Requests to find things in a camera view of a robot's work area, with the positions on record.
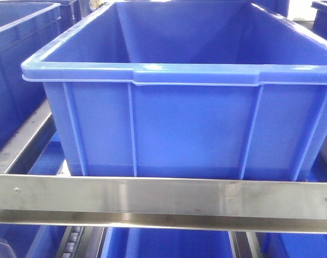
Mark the large blue crate front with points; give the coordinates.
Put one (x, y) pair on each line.
(193, 89)

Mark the blue crate below centre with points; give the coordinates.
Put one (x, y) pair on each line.
(150, 242)

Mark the blue crate upper left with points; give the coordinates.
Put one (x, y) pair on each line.
(24, 29)

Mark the upper steel shelf rail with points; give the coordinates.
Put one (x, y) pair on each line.
(196, 204)

